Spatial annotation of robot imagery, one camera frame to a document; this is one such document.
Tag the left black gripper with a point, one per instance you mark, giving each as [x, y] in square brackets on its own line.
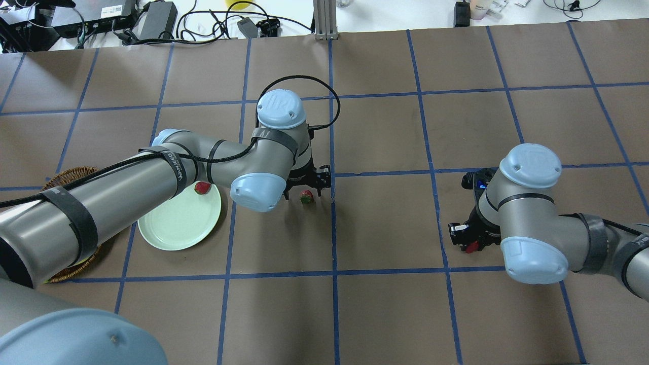
[308, 178]

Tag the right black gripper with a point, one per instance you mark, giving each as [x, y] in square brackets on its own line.
[481, 229]

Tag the strawberry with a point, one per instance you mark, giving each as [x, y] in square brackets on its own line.
[306, 197]
[472, 247]
[202, 188]

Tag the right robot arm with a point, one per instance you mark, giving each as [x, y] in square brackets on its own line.
[515, 209]

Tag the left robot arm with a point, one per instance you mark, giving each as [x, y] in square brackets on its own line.
[59, 227]

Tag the light green plate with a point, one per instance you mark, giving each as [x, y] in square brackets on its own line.
[182, 221]

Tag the black power adapter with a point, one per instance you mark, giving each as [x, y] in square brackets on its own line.
[248, 28]

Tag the black power brick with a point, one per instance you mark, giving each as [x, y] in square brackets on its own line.
[159, 20]

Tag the woven wicker basket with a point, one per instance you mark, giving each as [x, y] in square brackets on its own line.
[63, 178]

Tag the aluminium frame post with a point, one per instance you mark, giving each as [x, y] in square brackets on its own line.
[325, 20]

